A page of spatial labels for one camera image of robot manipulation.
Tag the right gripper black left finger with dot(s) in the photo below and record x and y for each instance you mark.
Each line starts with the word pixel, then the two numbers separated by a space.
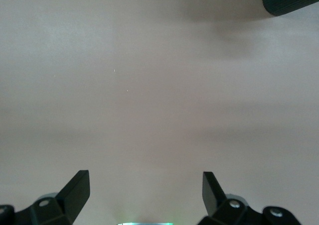
pixel 74 192

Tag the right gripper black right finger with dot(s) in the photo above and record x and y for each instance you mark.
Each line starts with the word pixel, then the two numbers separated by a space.
pixel 211 192

